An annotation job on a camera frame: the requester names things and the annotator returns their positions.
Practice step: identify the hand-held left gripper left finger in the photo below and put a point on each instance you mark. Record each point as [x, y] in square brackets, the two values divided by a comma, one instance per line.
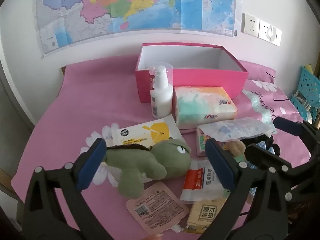
[91, 165]

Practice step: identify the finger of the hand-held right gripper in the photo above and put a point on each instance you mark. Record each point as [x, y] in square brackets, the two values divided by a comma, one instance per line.
[287, 126]
[262, 155]

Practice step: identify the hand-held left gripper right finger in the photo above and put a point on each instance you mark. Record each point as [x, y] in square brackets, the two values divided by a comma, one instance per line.
[220, 165]

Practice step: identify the black cloth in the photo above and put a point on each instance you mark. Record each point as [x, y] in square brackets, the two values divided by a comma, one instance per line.
[260, 140]

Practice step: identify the beige teddy bear plush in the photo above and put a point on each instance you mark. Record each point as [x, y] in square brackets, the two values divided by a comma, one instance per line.
[237, 150]

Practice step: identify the pink floral tissue packet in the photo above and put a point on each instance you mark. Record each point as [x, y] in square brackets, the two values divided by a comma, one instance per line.
[201, 145]

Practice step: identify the clear blue-printed packet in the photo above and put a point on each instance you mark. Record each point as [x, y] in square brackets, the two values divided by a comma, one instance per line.
[237, 130]

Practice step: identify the small yellow tissue pack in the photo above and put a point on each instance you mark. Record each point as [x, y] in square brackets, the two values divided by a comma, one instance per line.
[205, 212]

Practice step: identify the green turtle plush toy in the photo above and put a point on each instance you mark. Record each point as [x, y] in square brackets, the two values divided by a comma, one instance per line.
[150, 162]

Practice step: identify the yellow white wet wipes pack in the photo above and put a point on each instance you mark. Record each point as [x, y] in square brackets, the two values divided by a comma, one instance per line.
[150, 132]

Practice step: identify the pink sachet pouch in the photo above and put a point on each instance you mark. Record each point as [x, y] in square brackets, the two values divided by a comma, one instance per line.
[157, 207]

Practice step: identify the pink cardboard box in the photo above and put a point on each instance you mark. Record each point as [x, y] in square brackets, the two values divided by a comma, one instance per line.
[200, 80]

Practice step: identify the blue checkered cloth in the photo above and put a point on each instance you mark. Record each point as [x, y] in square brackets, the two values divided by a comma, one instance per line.
[266, 148]

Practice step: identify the white red gauze packet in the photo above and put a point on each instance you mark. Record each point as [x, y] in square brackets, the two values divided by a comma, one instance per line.
[200, 180]

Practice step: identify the blue plastic basket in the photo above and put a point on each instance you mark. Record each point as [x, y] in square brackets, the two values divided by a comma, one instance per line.
[308, 85]

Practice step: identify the orange teal tissue pack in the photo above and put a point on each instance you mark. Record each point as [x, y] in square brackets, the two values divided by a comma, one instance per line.
[200, 107]

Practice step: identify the white spray bottle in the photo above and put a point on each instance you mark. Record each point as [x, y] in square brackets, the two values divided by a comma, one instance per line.
[161, 97]

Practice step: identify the colourful wall map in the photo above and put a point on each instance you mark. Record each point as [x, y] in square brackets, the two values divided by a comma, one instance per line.
[125, 5]

